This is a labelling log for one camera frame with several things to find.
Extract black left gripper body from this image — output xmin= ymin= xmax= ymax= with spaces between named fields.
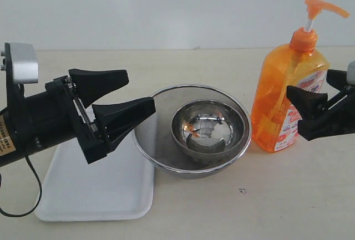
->
xmin=5 ymin=76 xmax=110 ymax=164

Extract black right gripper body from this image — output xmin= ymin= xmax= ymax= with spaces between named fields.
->
xmin=298 ymin=85 xmax=354 ymax=141

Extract orange dish soap pump bottle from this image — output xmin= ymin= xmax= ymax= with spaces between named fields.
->
xmin=250 ymin=0 xmax=351 ymax=154

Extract small stainless steel bowl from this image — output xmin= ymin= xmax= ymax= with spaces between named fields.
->
xmin=171 ymin=99 xmax=246 ymax=165

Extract steel mesh strainer basket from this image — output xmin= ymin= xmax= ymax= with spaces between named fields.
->
xmin=133 ymin=84 xmax=252 ymax=180

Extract white foam tray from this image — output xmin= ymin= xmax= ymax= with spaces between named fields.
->
xmin=34 ymin=134 xmax=154 ymax=222

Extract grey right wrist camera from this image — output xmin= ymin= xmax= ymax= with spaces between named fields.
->
xmin=346 ymin=61 xmax=355 ymax=86

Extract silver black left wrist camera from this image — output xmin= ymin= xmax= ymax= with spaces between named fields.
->
xmin=2 ymin=42 xmax=39 ymax=105

